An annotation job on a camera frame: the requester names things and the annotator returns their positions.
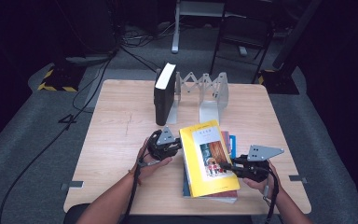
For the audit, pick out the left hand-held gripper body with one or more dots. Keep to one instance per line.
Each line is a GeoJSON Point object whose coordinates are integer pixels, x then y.
{"type": "Point", "coordinates": [163, 146]}

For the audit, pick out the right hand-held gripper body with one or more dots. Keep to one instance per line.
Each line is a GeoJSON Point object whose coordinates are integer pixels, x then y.
{"type": "Point", "coordinates": [258, 171]}

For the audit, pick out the yellow book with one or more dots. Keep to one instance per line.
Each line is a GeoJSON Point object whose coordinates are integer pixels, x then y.
{"type": "Point", "coordinates": [195, 174]}

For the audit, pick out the black book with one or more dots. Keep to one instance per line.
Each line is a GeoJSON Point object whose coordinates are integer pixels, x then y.
{"type": "Point", "coordinates": [163, 102]}

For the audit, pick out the white expandable bookend rack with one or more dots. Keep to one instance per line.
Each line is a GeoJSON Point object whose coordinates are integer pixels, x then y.
{"type": "Point", "coordinates": [209, 112]}

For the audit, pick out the person's right hand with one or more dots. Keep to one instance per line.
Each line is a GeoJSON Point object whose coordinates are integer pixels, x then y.
{"type": "Point", "coordinates": [272, 185]}

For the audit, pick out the person's left hand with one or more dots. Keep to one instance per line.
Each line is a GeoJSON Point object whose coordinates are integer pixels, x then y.
{"type": "Point", "coordinates": [150, 166]}

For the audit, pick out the grey tape strip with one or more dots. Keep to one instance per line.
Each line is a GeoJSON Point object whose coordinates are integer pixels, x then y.
{"type": "Point", "coordinates": [297, 179]}
{"type": "Point", "coordinates": [73, 185]}

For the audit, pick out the black yellow striped base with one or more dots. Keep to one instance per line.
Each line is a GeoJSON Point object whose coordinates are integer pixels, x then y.
{"type": "Point", "coordinates": [60, 79]}
{"type": "Point", "coordinates": [279, 82]}

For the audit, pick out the person's dark clothing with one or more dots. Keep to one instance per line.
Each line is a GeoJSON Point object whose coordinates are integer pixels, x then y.
{"type": "Point", "coordinates": [74, 216]}

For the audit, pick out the black metal chair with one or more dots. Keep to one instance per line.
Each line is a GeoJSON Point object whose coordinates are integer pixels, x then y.
{"type": "Point", "coordinates": [245, 28]}

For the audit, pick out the black cabinet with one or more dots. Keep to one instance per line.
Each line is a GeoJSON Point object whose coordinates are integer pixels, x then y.
{"type": "Point", "coordinates": [87, 28]}

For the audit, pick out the white desk frame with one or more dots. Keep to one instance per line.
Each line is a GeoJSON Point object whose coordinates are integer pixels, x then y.
{"type": "Point", "coordinates": [176, 31]}

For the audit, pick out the black slanted post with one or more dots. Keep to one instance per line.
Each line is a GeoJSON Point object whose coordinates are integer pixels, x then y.
{"type": "Point", "coordinates": [295, 34]}

